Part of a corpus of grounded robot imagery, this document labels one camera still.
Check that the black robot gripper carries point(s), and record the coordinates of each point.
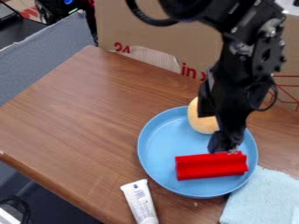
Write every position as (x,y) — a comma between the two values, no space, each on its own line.
(235,88)

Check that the red plastic block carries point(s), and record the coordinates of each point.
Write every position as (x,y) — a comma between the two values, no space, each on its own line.
(204,166)

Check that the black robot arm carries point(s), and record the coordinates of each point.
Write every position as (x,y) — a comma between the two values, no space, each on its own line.
(240,20)

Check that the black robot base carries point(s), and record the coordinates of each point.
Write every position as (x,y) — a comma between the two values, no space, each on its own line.
(53,10)

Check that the yellow potato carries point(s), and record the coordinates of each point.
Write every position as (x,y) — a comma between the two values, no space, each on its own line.
(204,125)

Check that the blue round plate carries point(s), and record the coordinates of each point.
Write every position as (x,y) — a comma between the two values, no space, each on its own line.
(168,137)

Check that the brown cardboard box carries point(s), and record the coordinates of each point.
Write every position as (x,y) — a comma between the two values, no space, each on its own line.
(187,48)

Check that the light blue towel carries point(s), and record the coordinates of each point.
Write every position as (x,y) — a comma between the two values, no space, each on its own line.
(266,201)

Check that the white cream tube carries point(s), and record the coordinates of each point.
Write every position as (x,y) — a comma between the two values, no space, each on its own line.
(139,200)

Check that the grey fabric divider panel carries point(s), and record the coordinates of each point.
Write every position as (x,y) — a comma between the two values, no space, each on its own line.
(28,59)

